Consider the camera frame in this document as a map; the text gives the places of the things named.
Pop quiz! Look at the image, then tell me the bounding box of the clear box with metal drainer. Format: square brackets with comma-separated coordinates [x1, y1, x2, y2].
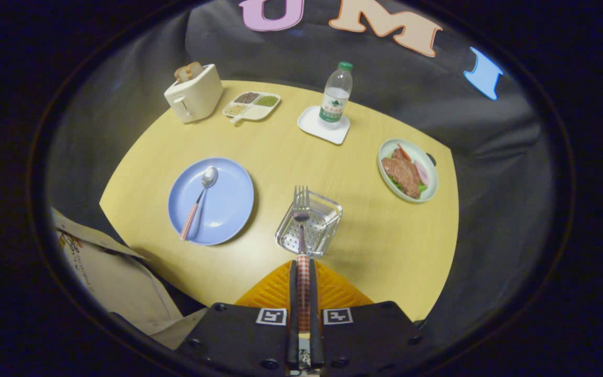
[275, 191, 343, 258]

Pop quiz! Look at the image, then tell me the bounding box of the clear water bottle green cap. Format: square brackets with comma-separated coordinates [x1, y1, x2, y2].
[319, 61, 354, 130]

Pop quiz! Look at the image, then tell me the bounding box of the blue round plate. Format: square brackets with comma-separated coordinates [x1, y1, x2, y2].
[168, 157, 254, 246]

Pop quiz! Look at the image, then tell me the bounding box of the spoon with red checked handle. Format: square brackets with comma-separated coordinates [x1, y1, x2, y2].
[180, 166, 219, 241]

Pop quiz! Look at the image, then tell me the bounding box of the white square coaster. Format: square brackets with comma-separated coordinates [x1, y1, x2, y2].
[297, 105, 351, 145]

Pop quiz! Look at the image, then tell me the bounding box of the cream white toaster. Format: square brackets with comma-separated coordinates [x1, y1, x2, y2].
[164, 64, 224, 124]

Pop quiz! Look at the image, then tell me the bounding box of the fork with red checked handle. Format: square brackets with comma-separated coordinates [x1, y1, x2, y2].
[292, 185, 311, 333]

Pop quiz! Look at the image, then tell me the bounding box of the green-rimmed plate of meat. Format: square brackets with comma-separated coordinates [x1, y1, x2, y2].
[377, 138, 439, 203]

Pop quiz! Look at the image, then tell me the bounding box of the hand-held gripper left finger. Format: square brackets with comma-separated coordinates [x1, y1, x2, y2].
[176, 259, 299, 377]

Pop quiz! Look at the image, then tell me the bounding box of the white divided snack dish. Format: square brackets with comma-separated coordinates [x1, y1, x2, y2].
[222, 92, 282, 124]

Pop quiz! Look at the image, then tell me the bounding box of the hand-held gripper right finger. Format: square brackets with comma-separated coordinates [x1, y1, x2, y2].
[309, 259, 422, 377]

